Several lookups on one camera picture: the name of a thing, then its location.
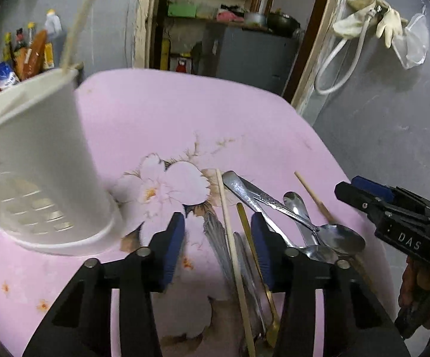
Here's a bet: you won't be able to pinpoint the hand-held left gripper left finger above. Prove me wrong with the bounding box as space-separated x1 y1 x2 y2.
22 211 186 357

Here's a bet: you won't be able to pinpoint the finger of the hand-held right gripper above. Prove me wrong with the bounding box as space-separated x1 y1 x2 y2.
351 176 430 212
335 181 430 228

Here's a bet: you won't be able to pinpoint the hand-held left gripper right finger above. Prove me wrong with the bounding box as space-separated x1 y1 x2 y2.
251 212 411 357

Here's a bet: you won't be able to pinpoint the gold spoon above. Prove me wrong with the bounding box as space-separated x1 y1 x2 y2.
236 203 280 348

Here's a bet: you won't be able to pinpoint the wooden chopstick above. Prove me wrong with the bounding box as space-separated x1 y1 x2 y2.
215 168 256 357
294 171 373 287

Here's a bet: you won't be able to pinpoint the silver spoon ornate handle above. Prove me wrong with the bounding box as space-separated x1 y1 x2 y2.
222 170 366 256

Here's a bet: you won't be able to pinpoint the silver spoon rounded handle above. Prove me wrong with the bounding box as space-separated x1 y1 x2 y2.
283 191 339 264

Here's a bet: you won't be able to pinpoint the white plastic utensil holder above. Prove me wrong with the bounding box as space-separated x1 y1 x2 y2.
0 68 124 256

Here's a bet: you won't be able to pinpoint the cream chopstick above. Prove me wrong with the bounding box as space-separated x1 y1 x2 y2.
59 0 109 72

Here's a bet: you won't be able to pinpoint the person's right hand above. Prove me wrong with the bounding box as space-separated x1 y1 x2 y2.
399 258 430 309

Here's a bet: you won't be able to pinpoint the pink floral tablecloth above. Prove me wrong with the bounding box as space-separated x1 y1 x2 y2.
0 68 398 357

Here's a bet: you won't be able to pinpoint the clear plastic bag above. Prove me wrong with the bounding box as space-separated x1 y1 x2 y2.
393 4 430 70

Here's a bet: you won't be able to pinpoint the white gloves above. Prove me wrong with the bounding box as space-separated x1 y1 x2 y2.
333 0 409 49

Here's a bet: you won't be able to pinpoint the grey cabinet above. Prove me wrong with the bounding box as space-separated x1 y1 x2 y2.
200 21 299 98

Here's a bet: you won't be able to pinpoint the black wok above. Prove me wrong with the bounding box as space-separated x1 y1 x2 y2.
267 11 301 38

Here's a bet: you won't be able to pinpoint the metal pot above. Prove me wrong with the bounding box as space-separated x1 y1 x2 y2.
244 12 268 27

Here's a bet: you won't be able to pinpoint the pink cloth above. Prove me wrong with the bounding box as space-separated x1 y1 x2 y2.
217 11 245 23

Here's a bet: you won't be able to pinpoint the green box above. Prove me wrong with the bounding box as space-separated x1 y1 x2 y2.
167 3 197 18

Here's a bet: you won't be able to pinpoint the orange snack packet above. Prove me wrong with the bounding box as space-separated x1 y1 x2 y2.
17 30 49 81

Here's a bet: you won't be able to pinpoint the blue and white packet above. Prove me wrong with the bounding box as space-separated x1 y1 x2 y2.
0 61 21 90

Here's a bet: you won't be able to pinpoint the wooden door frame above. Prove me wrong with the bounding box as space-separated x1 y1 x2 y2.
133 0 355 117

